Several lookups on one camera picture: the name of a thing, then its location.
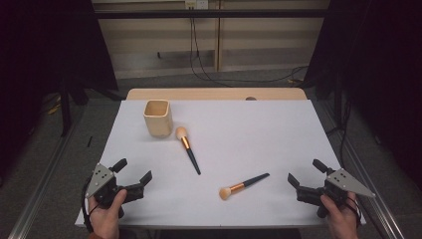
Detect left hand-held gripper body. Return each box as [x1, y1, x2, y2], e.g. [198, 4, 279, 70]
[85, 162, 145, 210]

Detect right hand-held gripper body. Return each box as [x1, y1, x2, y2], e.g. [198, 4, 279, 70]
[296, 167, 377, 219]

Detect black-handled makeup brush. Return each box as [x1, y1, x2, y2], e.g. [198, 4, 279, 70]
[175, 125, 202, 176]
[218, 172, 271, 201]

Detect beige square cup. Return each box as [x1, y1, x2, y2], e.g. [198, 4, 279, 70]
[142, 99, 174, 139]

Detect person's left hand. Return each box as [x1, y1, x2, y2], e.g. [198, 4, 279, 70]
[88, 188, 128, 239]

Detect person's right hand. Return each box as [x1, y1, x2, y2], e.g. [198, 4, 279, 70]
[319, 192, 361, 239]

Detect white table cover sheet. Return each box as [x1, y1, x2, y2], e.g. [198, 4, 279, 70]
[75, 99, 367, 230]

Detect black stand leg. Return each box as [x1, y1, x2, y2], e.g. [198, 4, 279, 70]
[59, 83, 75, 137]

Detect light wooden table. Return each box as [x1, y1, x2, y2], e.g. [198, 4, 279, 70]
[125, 87, 309, 102]

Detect black curtain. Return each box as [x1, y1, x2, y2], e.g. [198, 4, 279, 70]
[0, 0, 119, 180]
[303, 0, 422, 192]

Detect black horizontal bar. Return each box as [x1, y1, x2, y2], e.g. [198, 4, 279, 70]
[94, 9, 329, 20]

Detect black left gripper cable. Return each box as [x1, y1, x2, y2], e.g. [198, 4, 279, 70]
[81, 177, 101, 233]

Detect black cable by stand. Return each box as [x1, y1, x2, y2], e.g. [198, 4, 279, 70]
[325, 99, 353, 168]

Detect metal floor rail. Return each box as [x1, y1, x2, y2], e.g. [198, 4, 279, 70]
[317, 99, 406, 239]
[8, 130, 77, 239]

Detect yellow cable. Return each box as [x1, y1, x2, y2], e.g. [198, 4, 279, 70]
[46, 94, 63, 116]

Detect black floor cable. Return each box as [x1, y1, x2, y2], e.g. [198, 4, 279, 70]
[228, 65, 311, 85]

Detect black hanging wall cable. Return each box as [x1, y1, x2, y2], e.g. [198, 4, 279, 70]
[188, 6, 233, 89]

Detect wooden wall post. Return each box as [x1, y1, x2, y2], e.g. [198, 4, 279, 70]
[213, 0, 223, 73]

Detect white wall outlet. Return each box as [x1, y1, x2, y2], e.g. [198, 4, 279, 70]
[184, 0, 209, 10]

